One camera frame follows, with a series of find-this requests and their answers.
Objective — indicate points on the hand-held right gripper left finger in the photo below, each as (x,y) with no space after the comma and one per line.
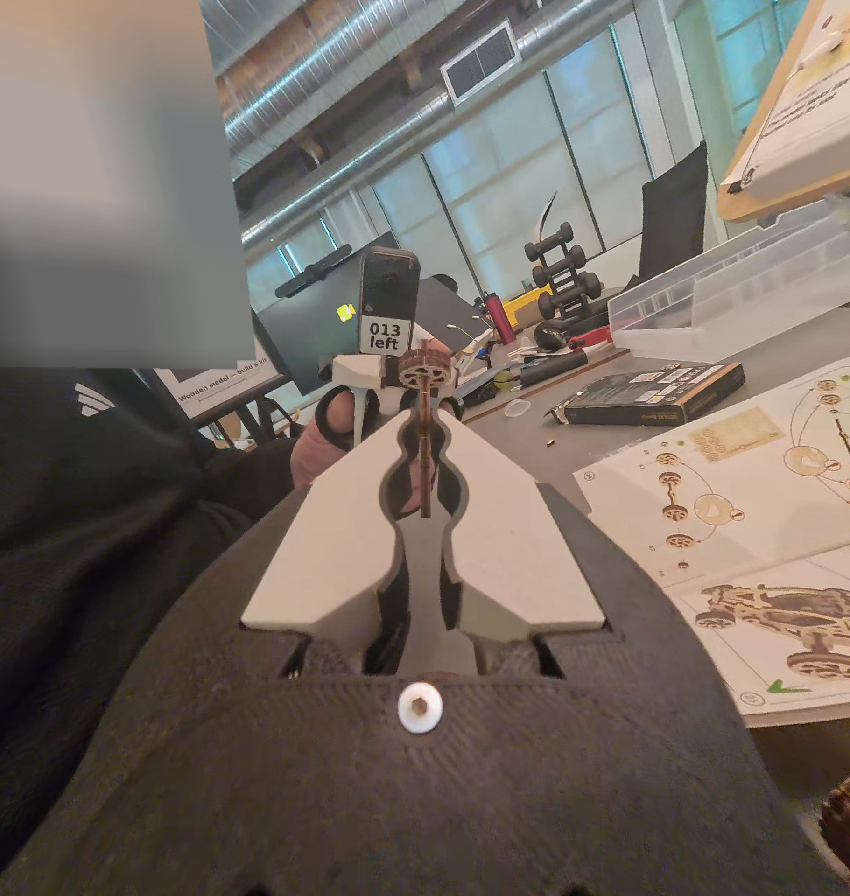
(320,560)

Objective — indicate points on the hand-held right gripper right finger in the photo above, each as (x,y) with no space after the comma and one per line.
(523,560)

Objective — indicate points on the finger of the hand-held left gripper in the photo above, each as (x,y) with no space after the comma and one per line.
(447,378)
(348,369)

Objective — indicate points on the wooden gear wheel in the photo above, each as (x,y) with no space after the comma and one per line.
(425,374)

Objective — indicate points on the person's left forearm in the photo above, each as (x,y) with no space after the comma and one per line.
(243,476)

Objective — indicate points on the black model kit box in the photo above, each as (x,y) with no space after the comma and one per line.
(649,395)

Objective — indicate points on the wooden model buggy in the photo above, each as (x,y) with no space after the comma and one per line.
(848,826)

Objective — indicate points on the person's left hand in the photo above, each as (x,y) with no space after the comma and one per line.
(320,448)

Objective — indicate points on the red bottle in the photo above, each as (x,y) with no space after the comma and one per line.
(500,318)

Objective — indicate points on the yellow box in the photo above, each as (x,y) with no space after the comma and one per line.
(519,302)

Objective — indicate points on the instruction booklet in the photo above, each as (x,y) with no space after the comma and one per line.
(747,560)

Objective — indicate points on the white ceiling vent grille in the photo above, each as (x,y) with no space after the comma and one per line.
(481,59)

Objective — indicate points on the clear plastic storage box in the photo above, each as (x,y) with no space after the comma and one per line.
(747,280)

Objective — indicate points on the white tablet stand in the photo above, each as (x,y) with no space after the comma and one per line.
(817,105)

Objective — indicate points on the black wall monitor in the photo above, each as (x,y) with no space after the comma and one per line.
(306,329)

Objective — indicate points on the silver ventilation duct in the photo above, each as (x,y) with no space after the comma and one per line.
(341,77)
(341,171)

